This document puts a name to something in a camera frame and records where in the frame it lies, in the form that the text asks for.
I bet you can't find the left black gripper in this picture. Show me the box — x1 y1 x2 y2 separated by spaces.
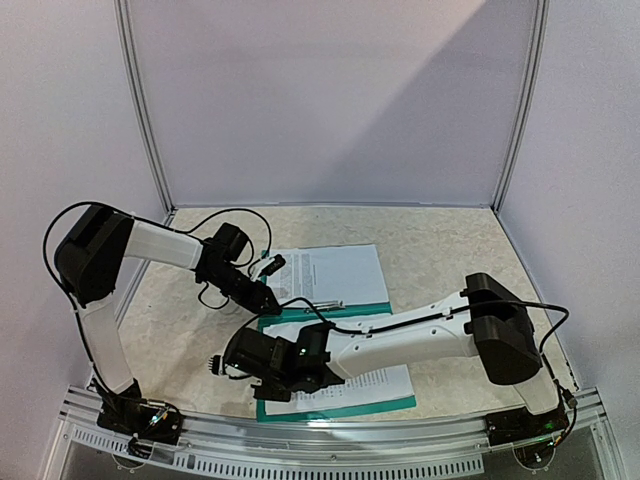
202 263 282 315

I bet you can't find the green file folder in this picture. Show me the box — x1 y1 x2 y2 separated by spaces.
256 301 417 423

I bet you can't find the folder spine metal clip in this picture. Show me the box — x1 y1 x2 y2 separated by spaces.
310 300 346 311

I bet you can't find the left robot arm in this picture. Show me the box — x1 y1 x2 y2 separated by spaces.
47 202 282 434

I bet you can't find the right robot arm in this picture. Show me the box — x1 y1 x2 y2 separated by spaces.
219 273 568 436

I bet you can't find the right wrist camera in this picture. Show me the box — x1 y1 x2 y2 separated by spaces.
208 354 234 377

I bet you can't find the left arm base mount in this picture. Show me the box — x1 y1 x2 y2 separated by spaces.
97 389 185 446

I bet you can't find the aluminium front rail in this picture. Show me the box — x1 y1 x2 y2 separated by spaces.
45 387 623 479

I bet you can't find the left aluminium frame post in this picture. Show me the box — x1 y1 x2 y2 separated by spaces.
114 0 175 215

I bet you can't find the aluminium frame post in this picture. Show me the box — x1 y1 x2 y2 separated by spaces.
114 0 175 215
491 0 550 217

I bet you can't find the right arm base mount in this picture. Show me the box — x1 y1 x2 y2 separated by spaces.
484 399 578 446

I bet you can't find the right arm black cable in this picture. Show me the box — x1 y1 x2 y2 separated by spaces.
279 297 581 406

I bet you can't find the right aluminium frame post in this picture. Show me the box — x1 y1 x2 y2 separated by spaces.
491 0 550 217

